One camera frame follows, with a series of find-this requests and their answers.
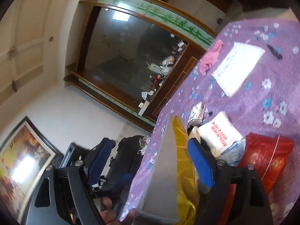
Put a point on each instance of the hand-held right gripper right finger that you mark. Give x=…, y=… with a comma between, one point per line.
x=201, y=161

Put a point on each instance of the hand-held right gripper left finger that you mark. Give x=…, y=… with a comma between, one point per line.
x=75, y=187

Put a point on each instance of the white desiccant packet blue print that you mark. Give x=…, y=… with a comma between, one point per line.
x=232, y=152

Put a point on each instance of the white packet red print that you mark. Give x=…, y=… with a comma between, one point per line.
x=218, y=131

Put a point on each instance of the white foam box yellow tape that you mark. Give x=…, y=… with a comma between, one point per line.
x=161, y=168

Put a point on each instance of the red plastic bag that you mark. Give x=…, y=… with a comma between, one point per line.
x=264, y=154

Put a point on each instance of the person's left hand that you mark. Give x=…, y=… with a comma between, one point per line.
x=117, y=213

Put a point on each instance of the blue and black bag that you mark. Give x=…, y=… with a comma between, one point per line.
x=98, y=154

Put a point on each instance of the patterned tissue pack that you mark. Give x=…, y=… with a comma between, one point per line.
x=196, y=112

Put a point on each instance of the purple floral tablecloth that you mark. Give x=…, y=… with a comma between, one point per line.
x=257, y=103

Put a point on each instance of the clutter of small cabinet items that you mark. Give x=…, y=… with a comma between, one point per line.
x=164, y=70

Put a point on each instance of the white paper notebook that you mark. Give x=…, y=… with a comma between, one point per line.
x=239, y=65

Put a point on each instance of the pink cloth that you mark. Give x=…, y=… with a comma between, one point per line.
x=209, y=56

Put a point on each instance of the wooden glass cabinet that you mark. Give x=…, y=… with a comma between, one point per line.
x=131, y=51

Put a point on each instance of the black pen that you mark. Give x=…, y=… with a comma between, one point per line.
x=274, y=51

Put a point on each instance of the framed wall picture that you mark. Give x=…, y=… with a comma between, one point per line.
x=25, y=164

